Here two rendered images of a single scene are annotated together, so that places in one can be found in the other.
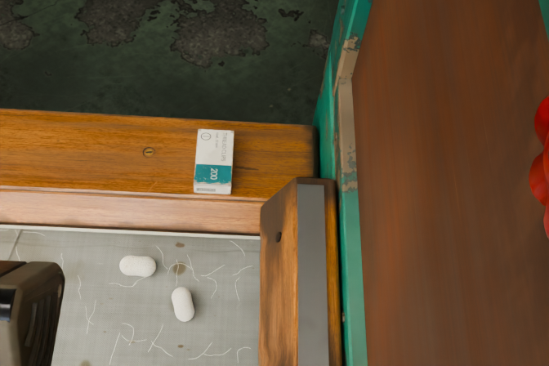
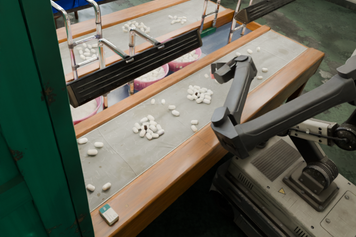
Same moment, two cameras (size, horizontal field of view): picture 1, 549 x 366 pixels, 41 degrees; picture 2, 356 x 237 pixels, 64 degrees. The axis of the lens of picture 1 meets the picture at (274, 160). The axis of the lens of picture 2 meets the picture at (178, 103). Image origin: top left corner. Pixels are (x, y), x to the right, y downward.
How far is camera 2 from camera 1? 84 cm
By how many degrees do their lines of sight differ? 73
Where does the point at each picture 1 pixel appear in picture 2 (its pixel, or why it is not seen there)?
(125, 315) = (101, 179)
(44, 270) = (71, 98)
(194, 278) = (94, 195)
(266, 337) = not seen: hidden behind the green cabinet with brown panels
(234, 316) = not seen: hidden behind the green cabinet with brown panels
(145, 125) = (134, 210)
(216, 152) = (108, 213)
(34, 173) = (143, 182)
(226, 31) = not seen: outside the picture
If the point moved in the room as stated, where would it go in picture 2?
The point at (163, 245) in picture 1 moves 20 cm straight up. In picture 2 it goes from (106, 196) to (103, 162)
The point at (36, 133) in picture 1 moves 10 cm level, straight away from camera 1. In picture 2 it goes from (153, 189) to (179, 198)
